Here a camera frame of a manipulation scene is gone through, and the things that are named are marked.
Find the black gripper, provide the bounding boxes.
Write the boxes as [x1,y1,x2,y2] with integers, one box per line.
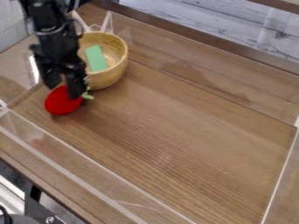
[29,21,86,99]

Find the red plush fruit green leaves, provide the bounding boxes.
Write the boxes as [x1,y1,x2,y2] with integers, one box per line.
[44,85,94,116]

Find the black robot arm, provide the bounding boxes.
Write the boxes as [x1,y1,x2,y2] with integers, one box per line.
[18,0,86,99]

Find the green rectangular block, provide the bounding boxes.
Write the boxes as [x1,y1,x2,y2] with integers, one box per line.
[84,45,108,72]

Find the wooden bowl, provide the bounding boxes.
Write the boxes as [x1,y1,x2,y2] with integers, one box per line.
[77,31,128,90]

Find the clear acrylic tray wall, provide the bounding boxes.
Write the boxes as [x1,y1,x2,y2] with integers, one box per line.
[0,4,299,224]

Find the black table leg bracket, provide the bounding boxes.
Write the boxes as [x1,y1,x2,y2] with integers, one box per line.
[24,185,77,224]

